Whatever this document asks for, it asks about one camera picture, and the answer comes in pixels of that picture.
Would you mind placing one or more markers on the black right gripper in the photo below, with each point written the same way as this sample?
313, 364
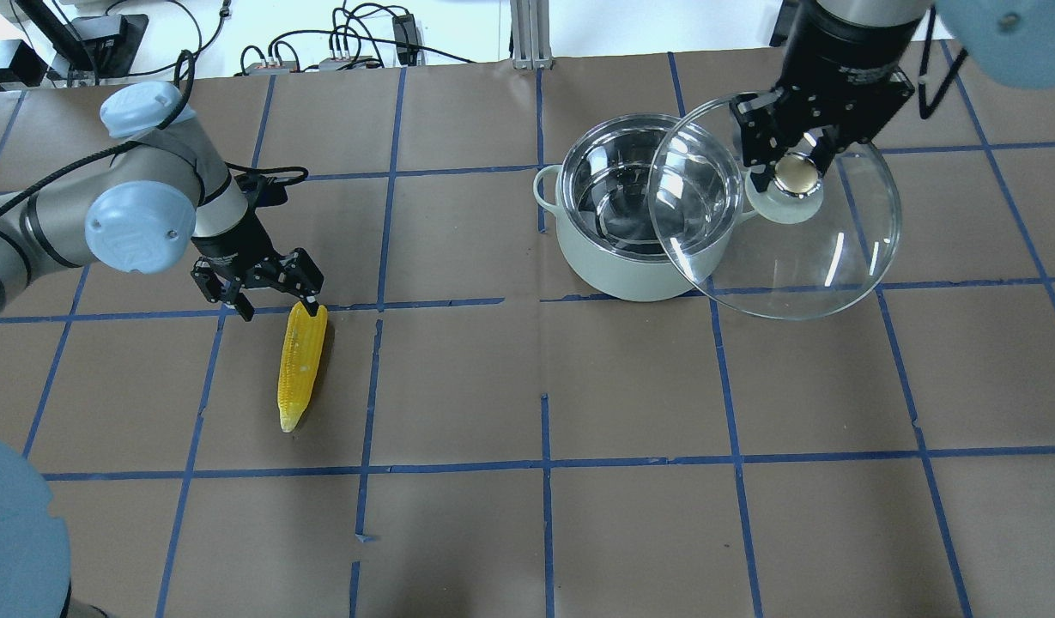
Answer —
839, 53

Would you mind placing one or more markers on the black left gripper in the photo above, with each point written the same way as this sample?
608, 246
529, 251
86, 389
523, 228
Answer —
236, 243

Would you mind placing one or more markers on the yellow corn cob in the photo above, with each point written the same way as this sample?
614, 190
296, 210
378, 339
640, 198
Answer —
301, 352

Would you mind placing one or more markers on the clear glass pot lid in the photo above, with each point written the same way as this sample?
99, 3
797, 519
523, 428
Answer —
780, 224

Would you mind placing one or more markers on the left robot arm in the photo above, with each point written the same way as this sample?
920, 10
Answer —
138, 205

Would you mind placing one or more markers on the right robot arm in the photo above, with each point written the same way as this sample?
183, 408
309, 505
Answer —
851, 66

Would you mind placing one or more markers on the pale green cooking pot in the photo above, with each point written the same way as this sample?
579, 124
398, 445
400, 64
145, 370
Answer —
645, 206

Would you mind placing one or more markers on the aluminium frame post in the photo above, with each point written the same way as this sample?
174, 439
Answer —
530, 35

